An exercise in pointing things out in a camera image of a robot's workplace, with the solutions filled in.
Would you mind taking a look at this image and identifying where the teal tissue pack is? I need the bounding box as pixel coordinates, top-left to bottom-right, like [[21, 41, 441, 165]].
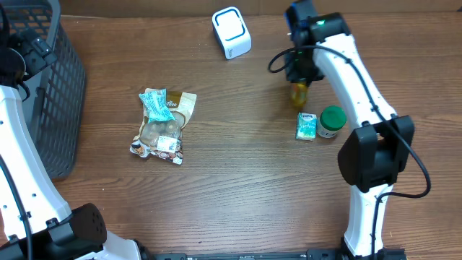
[[295, 112, 317, 141]]

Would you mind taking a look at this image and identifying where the white barcode scanner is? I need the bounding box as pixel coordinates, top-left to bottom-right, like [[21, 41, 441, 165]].
[[212, 6, 252, 60]]

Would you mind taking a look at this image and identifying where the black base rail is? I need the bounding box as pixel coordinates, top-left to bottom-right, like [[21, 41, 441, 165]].
[[144, 248, 409, 260]]

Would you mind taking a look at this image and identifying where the brown snack bag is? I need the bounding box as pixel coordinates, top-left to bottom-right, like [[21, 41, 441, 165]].
[[130, 88, 197, 165]]

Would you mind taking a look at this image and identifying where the grey plastic mesh basket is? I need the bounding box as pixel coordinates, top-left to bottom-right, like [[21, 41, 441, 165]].
[[1, 0, 87, 179]]

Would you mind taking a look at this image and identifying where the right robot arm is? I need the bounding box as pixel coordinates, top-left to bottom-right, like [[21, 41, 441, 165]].
[[283, 1, 414, 259]]

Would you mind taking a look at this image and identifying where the green lid white jar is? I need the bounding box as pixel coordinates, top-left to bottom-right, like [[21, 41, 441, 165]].
[[317, 105, 347, 139]]

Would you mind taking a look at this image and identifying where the yellow liquid bottle silver cap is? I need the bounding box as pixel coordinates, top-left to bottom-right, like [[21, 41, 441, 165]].
[[290, 82, 308, 109]]

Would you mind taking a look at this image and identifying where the teal snack packet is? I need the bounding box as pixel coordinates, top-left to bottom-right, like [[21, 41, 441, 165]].
[[139, 89, 175, 123]]

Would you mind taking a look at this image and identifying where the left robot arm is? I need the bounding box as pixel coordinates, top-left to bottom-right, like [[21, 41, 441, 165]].
[[1, 11, 152, 259]]

